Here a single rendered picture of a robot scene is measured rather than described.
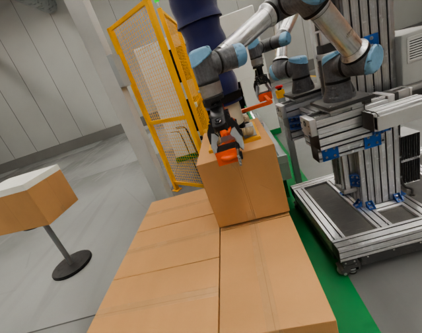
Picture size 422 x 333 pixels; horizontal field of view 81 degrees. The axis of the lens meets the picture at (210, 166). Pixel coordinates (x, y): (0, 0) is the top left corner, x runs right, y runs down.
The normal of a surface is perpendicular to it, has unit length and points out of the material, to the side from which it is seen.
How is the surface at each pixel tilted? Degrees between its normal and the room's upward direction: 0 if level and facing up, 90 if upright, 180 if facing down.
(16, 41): 90
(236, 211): 90
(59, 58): 90
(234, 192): 90
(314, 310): 0
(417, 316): 0
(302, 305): 0
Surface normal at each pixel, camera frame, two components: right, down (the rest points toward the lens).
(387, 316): -0.31, -0.88
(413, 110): 0.03, 0.37
